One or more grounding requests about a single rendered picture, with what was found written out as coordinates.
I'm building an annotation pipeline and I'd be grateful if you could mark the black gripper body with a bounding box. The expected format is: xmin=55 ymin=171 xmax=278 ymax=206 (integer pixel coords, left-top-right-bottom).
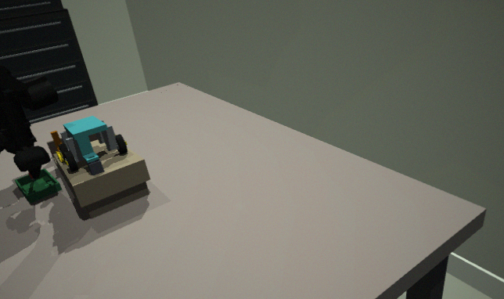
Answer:
xmin=0 ymin=116 xmax=51 ymax=171

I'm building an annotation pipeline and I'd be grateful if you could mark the green tray rim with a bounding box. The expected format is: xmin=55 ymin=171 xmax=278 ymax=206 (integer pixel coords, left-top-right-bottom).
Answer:
xmin=15 ymin=168 xmax=62 ymax=203

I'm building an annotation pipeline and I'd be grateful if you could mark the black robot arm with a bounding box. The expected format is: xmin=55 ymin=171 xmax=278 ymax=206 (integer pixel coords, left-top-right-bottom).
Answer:
xmin=0 ymin=64 xmax=59 ymax=152

